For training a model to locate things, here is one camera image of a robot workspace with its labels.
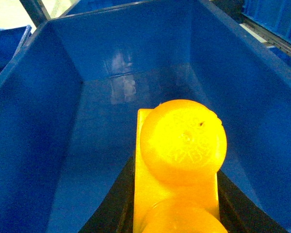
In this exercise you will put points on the large blue bin upper left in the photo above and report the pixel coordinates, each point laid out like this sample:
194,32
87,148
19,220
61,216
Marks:
69,101

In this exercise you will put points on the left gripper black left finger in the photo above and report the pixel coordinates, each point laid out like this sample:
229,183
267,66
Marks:
115,213

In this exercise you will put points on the large blue bin upper right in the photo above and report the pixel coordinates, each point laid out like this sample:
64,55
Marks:
274,15

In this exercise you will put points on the large blue bin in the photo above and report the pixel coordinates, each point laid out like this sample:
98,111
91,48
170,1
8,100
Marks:
69,101
274,15

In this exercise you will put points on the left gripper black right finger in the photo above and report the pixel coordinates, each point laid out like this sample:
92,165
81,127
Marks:
239,214

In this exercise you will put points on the yellow two-stud toy block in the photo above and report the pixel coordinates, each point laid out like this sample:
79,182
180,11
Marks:
180,147

